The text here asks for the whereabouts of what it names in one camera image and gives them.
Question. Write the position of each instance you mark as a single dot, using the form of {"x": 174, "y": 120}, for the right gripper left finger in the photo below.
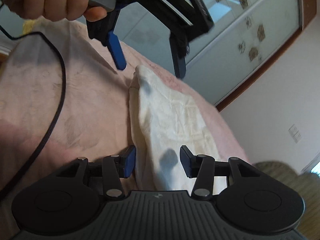
{"x": 115, "y": 167}

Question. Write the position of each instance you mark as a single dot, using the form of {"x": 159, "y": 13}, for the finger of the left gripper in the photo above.
{"x": 179, "y": 65}
{"x": 115, "y": 50}

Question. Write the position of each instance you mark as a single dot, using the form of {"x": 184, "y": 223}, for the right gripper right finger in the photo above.
{"x": 201, "y": 167}

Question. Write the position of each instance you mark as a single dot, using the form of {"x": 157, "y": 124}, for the cream white pants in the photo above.
{"x": 162, "y": 120}

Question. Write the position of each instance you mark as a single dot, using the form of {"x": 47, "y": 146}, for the person's left hand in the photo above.
{"x": 55, "y": 10}

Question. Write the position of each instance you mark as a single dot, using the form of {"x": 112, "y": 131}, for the pink bed blanket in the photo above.
{"x": 90, "y": 128}

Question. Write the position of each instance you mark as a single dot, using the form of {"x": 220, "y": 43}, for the white wall socket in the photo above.
{"x": 295, "y": 133}

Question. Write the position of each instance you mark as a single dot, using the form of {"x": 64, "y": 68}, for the window with blue frame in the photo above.
{"x": 313, "y": 166}

